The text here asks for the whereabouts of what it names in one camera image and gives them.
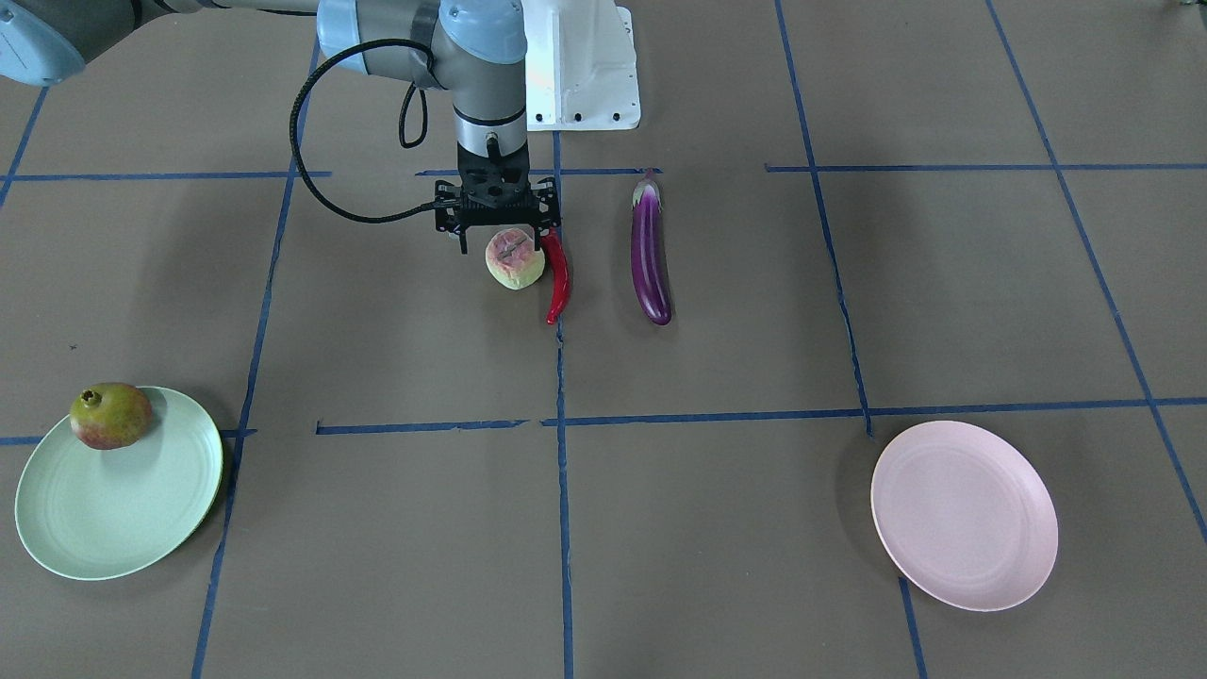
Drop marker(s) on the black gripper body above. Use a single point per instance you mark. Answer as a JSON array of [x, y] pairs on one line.
[[461, 236]]

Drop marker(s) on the red chili pepper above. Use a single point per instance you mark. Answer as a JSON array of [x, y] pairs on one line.
[[559, 265]]

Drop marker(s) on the pink peach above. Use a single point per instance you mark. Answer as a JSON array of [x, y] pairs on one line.
[[514, 260]]

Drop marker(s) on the purple eggplant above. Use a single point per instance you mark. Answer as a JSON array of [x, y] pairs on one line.
[[646, 263]]

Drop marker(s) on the yellow-green pomegranate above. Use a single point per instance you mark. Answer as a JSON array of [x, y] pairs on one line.
[[108, 416]]

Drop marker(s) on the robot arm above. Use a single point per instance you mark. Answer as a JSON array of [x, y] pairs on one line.
[[474, 50]]

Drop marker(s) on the green plate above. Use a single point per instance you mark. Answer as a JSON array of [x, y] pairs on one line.
[[91, 515]]

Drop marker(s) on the pink plate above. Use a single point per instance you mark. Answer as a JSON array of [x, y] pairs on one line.
[[965, 516]]

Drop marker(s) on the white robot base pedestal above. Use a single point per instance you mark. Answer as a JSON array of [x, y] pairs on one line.
[[581, 66]]

